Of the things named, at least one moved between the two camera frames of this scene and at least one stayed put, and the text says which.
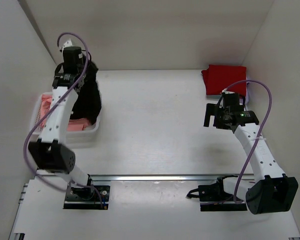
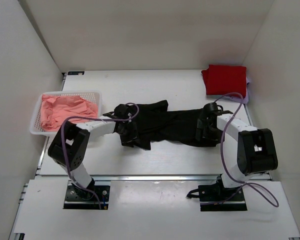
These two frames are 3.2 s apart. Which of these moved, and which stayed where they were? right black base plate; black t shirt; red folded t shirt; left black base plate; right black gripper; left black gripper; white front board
Moved: black t shirt; right black gripper; left black gripper
Stayed: white front board; right black base plate; left black base plate; red folded t shirt
